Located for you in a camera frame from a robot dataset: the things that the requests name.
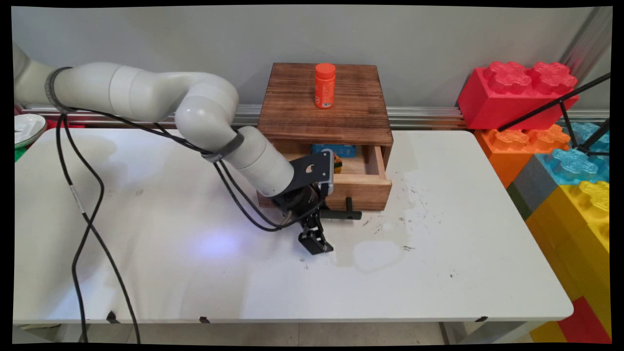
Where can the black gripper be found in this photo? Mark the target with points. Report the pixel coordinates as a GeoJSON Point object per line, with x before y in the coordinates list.
{"type": "Point", "coordinates": [298, 202]}

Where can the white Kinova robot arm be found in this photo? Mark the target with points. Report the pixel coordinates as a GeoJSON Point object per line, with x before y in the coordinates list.
{"type": "Point", "coordinates": [146, 95]}

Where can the small orange yellow item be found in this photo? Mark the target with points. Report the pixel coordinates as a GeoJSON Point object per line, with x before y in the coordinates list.
{"type": "Point", "coordinates": [337, 165]}

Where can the blue box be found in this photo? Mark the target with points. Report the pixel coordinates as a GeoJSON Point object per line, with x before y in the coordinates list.
{"type": "Point", "coordinates": [336, 149]}

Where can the brown wooden drawer cabinet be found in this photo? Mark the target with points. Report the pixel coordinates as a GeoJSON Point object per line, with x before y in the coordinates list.
{"type": "Point", "coordinates": [351, 112]}

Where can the orange plastic bottle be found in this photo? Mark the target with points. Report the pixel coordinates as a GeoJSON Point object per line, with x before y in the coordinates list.
{"type": "Point", "coordinates": [324, 87]}

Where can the grey table leg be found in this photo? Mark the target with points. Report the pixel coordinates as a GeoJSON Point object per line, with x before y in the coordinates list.
{"type": "Point", "coordinates": [482, 332]}

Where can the big orange toy brick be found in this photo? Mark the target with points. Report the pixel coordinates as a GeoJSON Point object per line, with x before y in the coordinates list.
{"type": "Point", "coordinates": [516, 146]}

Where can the big red toy brick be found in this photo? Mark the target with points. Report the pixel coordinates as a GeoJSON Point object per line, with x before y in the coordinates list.
{"type": "Point", "coordinates": [512, 97]}

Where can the big yellow toy brick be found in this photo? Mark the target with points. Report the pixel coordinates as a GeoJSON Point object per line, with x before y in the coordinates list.
{"type": "Point", "coordinates": [575, 229]}

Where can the big blue toy brick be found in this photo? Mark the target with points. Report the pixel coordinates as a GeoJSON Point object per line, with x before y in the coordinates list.
{"type": "Point", "coordinates": [580, 163]}

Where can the black tripod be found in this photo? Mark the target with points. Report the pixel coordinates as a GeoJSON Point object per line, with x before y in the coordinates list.
{"type": "Point", "coordinates": [568, 114]}

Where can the small red block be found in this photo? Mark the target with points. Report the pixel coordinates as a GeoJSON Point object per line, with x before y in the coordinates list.
{"type": "Point", "coordinates": [52, 124]}

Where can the green mat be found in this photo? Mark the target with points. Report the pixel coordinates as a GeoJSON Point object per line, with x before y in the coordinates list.
{"type": "Point", "coordinates": [20, 154]}

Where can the white bowl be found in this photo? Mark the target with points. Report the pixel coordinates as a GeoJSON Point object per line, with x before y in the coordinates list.
{"type": "Point", "coordinates": [27, 129]}

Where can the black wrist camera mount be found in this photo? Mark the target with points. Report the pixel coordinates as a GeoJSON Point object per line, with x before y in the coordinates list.
{"type": "Point", "coordinates": [314, 170]}

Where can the aluminium wall rail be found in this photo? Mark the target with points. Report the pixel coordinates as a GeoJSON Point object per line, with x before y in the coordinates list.
{"type": "Point", "coordinates": [424, 117]}

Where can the aluminium frame post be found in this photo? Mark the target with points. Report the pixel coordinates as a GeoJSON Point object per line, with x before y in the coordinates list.
{"type": "Point", "coordinates": [587, 41]}

